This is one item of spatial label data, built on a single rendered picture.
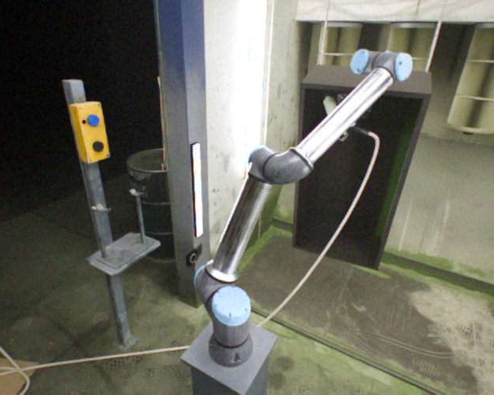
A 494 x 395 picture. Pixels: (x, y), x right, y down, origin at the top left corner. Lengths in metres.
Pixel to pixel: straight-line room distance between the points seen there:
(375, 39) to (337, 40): 0.42
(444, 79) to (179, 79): 2.25
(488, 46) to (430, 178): 1.07
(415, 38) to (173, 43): 1.80
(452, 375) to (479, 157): 1.75
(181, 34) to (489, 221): 2.70
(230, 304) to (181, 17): 1.34
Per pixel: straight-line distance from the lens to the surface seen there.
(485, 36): 2.89
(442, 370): 2.52
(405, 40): 2.88
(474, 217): 3.22
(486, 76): 2.87
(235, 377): 1.42
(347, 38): 2.98
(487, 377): 2.64
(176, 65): 1.81
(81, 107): 1.57
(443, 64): 3.24
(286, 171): 1.12
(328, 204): 2.49
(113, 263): 1.75
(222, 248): 1.34
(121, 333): 2.34
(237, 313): 1.27
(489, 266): 3.22
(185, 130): 1.84
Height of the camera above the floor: 1.82
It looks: 27 degrees down
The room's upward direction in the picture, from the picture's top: 2 degrees clockwise
